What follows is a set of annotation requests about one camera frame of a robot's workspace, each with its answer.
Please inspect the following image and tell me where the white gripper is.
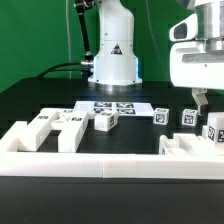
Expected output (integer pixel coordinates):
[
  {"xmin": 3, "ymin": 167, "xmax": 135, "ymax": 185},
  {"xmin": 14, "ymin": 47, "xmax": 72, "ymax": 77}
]
[{"xmin": 169, "ymin": 14, "xmax": 224, "ymax": 114}]

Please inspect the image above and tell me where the white chair back bar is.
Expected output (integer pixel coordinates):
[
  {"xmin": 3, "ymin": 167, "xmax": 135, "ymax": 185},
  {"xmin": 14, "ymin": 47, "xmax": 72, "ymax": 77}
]
[{"xmin": 58, "ymin": 111, "xmax": 88, "ymax": 153}]

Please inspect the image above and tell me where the white chair back part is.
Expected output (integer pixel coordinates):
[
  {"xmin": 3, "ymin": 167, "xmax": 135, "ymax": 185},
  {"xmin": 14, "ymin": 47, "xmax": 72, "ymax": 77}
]
[{"xmin": 13, "ymin": 107, "xmax": 64, "ymax": 152}]

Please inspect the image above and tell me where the white tag sheet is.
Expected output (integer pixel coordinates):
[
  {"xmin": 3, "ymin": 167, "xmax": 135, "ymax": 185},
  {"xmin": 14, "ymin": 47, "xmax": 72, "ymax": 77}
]
[{"xmin": 74, "ymin": 101, "xmax": 154, "ymax": 117}]

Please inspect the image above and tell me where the black cable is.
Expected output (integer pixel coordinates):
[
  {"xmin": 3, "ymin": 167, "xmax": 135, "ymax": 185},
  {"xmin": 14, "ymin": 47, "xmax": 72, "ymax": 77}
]
[{"xmin": 36, "ymin": 61, "xmax": 92, "ymax": 79}]

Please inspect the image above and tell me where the black camera stand pole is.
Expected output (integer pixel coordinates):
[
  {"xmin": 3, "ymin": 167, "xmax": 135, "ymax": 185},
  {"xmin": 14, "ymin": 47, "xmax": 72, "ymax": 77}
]
[{"xmin": 74, "ymin": 0, "xmax": 94, "ymax": 66}]

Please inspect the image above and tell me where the white U-shaped fence frame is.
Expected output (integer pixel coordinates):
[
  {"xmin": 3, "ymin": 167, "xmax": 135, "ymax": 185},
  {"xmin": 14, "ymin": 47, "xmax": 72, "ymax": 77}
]
[{"xmin": 0, "ymin": 121, "xmax": 224, "ymax": 180}]

